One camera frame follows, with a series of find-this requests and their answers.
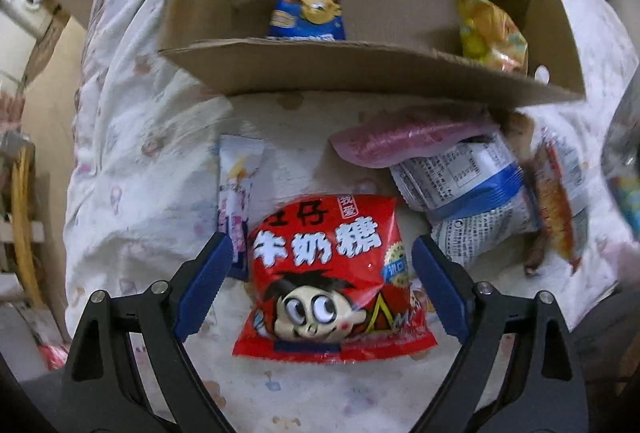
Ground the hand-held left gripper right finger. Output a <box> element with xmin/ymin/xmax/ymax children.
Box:
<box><xmin>410</xmin><ymin>234</ymin><xmax>591</xmax><ymax>433</ymax></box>

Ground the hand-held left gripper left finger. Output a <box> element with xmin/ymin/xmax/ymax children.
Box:
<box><xmin>55</xmin><ymin>230</ymin><xmax>236</xmax><ymax>433</ymax></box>

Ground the white blue snack packet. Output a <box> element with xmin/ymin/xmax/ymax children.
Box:
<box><xmin>390</xmin><ymin>133</ymin><xmax>543</xmax><ymax>269</ymax></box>

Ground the red candy bag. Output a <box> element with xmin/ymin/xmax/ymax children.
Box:
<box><xmin>232</xmin><ymin>194</ymin><xmax>438</xmax><ymax>364</ymax></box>

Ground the red orange noodle packet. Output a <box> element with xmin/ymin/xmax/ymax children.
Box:
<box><xmin>532</xmin><ymin>128</ymin><xmax>591</xmax><ymax>276</ymax></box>

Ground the cardboard box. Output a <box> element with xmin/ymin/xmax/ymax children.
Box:
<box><xmin>159</xmin><ymin>0</ymin><xmax>586</xmax><ymax>108</ymax></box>

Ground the white pink stick packet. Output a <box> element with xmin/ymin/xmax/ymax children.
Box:
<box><xmin>216</xmin><ymin>134</ymin><xmax>266</xmax><ymax>283</ymax></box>

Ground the pink snack packet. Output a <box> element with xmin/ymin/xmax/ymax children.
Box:
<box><xmin>329</xmin><ymin>110</ymin><xmax>501</xmax><ymax>169</ymax></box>

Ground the yellow wooden board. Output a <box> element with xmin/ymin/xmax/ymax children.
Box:
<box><xmin>10</xmin><ymin>146</ymin><xmax>46</xmax><ymax>309</ymax></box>

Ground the yellow snack packet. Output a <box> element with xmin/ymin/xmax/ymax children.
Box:
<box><xmin>457</xmin><ymin>0</ymin><xmax>529</xmax><ymax>75</ymax></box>

